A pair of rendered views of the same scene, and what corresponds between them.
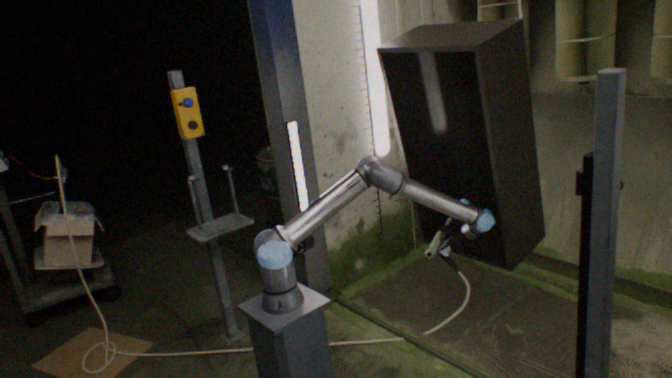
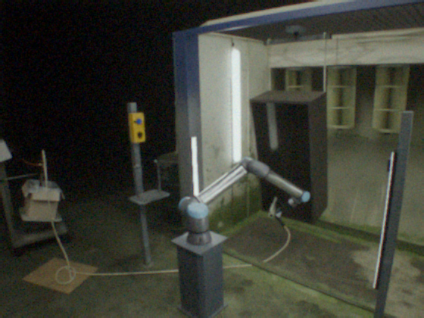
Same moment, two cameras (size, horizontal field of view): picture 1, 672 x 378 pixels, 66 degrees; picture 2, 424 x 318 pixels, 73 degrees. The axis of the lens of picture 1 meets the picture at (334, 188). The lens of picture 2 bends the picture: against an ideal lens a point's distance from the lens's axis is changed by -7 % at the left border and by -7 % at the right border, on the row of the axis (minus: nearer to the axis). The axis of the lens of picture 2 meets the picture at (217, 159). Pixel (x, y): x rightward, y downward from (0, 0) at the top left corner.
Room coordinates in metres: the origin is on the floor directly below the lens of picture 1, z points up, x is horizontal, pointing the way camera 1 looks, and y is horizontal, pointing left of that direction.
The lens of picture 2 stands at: (-0.04, 0.55, 1.78)
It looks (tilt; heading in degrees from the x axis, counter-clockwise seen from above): 14 degrees down; 349
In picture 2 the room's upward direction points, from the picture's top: 2 degrees counter-clockwise
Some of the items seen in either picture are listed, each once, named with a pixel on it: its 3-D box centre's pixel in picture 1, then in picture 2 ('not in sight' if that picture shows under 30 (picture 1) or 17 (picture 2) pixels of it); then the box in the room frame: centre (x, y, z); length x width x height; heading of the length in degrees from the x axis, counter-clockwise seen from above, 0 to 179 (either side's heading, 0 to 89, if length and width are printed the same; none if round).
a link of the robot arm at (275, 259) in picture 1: (276, 264); (197, 216); (2.06, 0.29, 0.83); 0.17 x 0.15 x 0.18; 13
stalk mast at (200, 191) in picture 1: (205, 215); (138, 189); (2.81, 0.75, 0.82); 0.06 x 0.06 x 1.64; 38
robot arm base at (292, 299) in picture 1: (281, 293); (198, 233); (2.05, 0.29, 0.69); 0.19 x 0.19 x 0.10
